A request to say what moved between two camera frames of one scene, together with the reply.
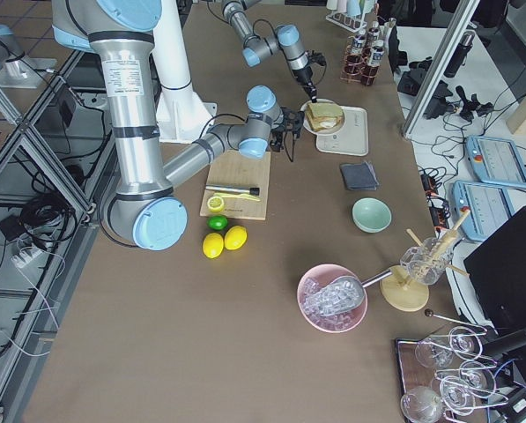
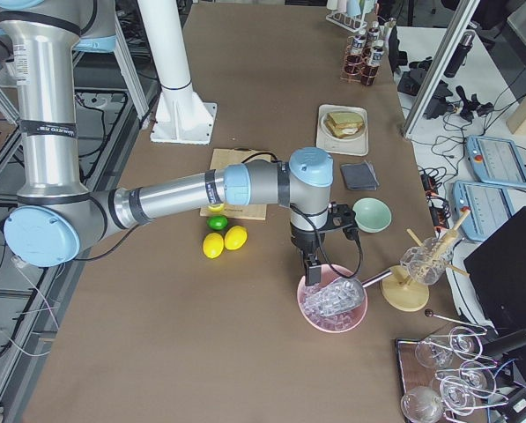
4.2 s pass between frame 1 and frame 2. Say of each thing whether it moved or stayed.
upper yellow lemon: stayed
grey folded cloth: stayed
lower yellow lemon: stayed
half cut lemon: stayed
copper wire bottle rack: stayed
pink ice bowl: stayed
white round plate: moved
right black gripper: moved
